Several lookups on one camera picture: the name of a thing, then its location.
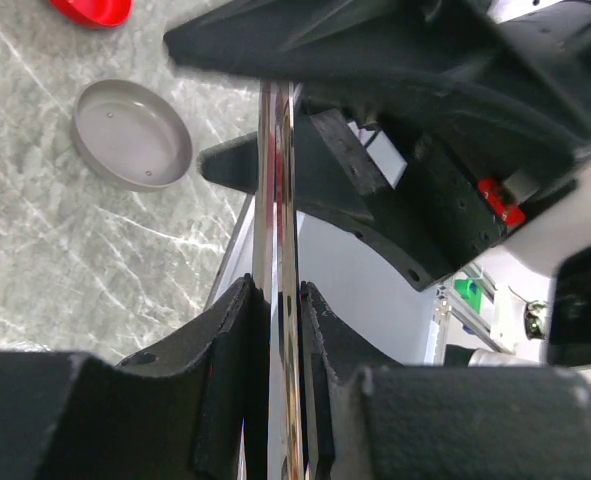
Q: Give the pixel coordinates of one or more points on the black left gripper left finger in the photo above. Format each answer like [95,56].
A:
[191,406]

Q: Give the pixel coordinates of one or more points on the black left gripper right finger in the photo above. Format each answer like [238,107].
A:
[369,417]

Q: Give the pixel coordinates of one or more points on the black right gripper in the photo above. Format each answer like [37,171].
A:
[429,206]

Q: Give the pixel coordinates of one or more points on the steel serving tongs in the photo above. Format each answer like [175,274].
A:
[275,272]

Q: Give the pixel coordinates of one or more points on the grey round lid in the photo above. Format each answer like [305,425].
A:
[130,136]

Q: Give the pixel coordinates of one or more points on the red round lid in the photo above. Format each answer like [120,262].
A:
[94,14]

